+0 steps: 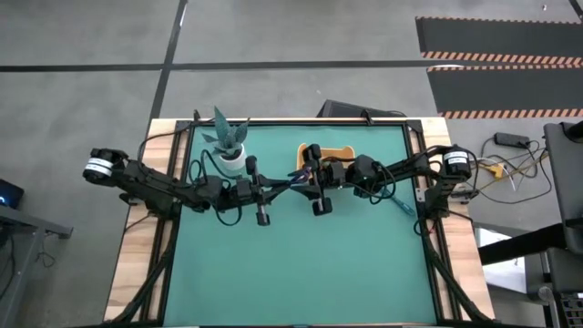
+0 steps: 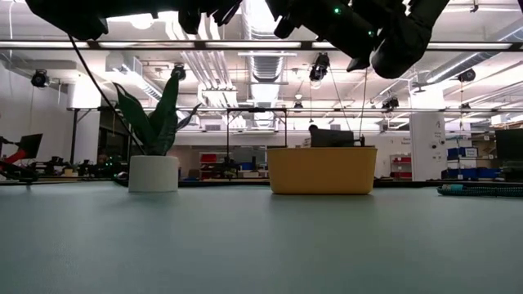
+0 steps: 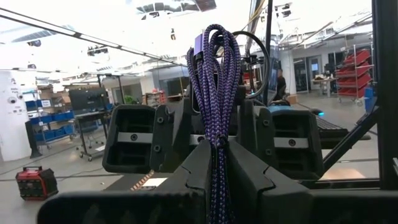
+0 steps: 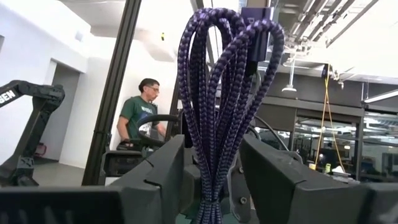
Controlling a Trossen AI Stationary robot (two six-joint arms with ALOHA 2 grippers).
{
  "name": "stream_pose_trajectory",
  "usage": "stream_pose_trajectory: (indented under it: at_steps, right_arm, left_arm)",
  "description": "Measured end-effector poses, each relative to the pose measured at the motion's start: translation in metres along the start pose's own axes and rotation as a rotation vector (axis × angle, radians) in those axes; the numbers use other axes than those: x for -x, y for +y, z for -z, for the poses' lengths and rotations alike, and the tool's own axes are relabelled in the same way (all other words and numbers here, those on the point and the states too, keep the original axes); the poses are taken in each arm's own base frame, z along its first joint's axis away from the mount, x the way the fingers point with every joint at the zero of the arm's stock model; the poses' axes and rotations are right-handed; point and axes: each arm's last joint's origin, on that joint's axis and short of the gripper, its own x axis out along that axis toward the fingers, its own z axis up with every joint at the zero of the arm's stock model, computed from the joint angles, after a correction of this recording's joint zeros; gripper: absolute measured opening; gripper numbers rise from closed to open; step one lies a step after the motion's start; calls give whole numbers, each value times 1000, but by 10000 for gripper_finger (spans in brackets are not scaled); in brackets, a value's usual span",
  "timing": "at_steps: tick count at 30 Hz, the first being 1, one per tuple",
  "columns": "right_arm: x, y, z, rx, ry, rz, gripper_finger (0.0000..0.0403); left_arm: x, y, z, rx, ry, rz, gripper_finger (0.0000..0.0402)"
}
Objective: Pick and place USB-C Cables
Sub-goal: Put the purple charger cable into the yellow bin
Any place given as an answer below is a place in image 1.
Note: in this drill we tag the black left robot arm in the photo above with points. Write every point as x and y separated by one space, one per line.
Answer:
155 187

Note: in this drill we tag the yellow plug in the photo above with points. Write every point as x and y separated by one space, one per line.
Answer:
496 171

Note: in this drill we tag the black aluminium table frame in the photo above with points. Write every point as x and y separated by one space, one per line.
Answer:
296 122

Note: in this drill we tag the white round plant pot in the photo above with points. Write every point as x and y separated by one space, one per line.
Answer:
234 164

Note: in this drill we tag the black floor mats with stripes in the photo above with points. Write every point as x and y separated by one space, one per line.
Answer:
501 89

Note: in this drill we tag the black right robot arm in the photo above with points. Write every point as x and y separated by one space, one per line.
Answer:
405 168

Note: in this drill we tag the black mat hazard stripe edge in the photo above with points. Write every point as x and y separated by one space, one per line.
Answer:
501 36

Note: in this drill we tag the green snake plant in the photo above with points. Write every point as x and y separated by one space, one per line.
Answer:
225 136

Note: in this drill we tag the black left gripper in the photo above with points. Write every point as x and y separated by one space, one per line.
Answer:
241 193

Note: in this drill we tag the yellow plastic bin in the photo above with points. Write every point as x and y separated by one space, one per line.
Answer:
339 152

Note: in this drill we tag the green table mat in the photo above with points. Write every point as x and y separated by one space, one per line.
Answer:
296 264

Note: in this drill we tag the black power adapter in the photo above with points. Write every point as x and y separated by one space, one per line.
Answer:
512 139

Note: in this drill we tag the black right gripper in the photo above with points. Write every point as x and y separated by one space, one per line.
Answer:
330 173

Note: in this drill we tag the black box device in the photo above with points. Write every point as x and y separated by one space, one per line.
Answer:
346 109

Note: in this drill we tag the grey desk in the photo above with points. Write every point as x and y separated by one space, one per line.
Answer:
27 228

